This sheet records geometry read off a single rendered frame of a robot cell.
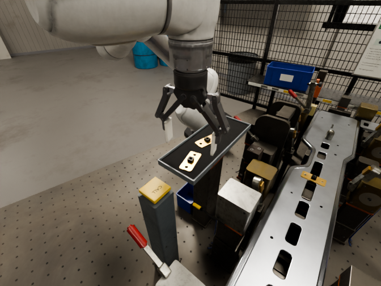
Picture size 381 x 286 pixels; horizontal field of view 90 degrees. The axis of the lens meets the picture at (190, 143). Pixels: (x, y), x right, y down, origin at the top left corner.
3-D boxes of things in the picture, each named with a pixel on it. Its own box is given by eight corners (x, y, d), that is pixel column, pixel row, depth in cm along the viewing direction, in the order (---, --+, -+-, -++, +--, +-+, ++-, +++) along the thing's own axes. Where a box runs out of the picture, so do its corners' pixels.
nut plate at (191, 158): (190, 172, 54) (190, 169, 53) (178, 168, 55) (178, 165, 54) (201, 154, 60) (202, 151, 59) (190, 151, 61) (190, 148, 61)
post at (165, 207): (168, 277, 73) (155, 210, 46) (153, 264, 77) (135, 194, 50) (180, 260, 78) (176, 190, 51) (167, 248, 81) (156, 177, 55)
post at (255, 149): (241, 217, 93) (259, 154, 69) (232, 211, 96) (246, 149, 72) (245, 210, 96) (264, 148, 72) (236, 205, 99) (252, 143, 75)
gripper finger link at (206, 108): (194, 93, 46) (199, 90, 45) (220, 129, 49) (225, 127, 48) (187, 99, 43) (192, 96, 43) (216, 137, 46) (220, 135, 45)
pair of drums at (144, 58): (185, 64, 570) (185, 22, 506) (143, 72, 506) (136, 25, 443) (171, 58, 625) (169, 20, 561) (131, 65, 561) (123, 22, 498)
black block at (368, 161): (351, 213, 95) (388, 171, 78) (329, 202, 100) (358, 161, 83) (352, 206, 99) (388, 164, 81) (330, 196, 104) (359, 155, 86)
